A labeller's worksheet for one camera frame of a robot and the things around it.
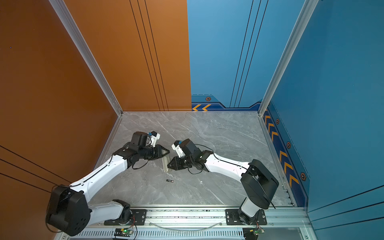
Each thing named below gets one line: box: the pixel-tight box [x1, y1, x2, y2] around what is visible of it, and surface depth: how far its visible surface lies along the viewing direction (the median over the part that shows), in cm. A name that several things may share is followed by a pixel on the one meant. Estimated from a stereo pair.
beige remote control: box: [161, 156, 171, 173], surface depth 79 cm
